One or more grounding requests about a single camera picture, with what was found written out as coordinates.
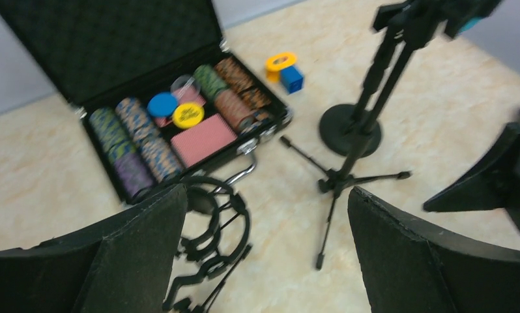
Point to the blue microphone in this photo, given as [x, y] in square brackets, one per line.
[469, 24]

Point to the black shock mount tripod stand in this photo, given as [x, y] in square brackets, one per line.
[223, 204]

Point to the black round base stand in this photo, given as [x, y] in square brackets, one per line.
[338, 122]

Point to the black poker chip case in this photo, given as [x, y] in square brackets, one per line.
[161, 97]

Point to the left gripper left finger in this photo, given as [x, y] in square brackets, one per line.
[120, 264]

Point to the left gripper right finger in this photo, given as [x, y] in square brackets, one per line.
[411, 265]

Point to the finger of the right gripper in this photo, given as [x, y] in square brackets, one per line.
[493, 182]

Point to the black tripod stand with clip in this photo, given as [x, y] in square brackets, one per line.
[418, 21]

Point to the yellow and blue toy block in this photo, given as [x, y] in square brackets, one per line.
[281, 68]

